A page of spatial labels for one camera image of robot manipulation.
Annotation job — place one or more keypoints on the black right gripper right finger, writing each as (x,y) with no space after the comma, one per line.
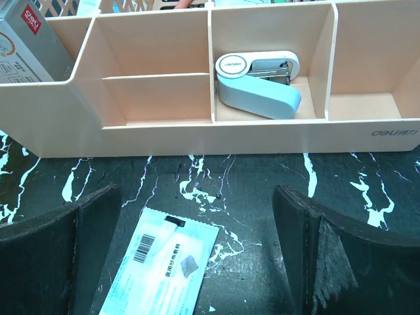
(336,264)

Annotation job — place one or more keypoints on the grey deli box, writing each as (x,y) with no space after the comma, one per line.
(30,49)

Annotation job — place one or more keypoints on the white gauze packet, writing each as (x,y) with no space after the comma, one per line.
(163,268)

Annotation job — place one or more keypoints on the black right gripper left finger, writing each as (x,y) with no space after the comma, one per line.
(52,263)

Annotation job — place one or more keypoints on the blue white stapler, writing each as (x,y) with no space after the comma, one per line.
(259,82)

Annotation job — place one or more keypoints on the pink desk organizer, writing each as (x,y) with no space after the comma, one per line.
(144,82)

